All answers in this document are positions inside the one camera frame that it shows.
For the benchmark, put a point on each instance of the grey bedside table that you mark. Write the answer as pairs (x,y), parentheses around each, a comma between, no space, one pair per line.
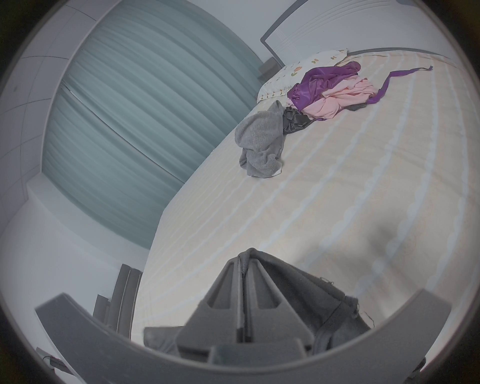
(269,68)

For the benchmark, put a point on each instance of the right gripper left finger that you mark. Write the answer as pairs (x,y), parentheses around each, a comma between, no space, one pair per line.
(225,322)

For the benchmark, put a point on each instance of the grey garment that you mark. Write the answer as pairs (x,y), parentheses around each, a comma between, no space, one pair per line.
(260,142)

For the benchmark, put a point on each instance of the bed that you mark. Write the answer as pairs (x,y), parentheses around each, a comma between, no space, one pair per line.
(337,187)

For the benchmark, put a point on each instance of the black T-shirt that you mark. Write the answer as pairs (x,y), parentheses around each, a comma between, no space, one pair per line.
(318,300)

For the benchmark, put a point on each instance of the white printed pillow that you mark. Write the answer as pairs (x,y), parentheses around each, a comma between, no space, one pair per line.
(292,71)

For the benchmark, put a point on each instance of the pile of clothes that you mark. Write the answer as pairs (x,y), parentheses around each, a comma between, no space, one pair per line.
(330,93)

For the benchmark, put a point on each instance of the blue-green curtain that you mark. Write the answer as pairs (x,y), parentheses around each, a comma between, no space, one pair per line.
(161,75)
(105,176)

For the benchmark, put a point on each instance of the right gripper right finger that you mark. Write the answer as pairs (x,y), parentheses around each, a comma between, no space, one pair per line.
(270,322)

